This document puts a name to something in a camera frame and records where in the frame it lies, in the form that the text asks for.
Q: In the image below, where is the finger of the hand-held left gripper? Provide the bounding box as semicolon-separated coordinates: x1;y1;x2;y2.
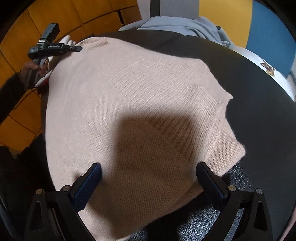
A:
61;45;83;54

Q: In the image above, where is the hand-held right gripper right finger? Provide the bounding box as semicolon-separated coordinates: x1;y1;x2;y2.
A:
195;162;273;241

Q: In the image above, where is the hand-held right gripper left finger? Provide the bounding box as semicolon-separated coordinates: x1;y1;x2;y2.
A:
24;163;102;241

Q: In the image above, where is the beige knit sweater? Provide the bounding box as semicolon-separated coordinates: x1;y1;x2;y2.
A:
42;37;246;241

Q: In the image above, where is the person's left hand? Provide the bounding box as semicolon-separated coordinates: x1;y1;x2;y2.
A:
20;59;50;78

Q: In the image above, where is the black panel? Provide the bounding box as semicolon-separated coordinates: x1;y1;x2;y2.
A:
150;0;161;17

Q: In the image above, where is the pink blanket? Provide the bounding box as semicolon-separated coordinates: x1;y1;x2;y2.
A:
285;204;296;241

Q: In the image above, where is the light blue garment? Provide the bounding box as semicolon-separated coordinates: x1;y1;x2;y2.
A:
137;16;234;48

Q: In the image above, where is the white deer print pillow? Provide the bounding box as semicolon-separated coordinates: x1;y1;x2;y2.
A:
231;45;296;102

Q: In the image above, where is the grey yellow blue armchair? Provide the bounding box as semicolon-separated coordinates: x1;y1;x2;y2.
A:
117;0;296;77

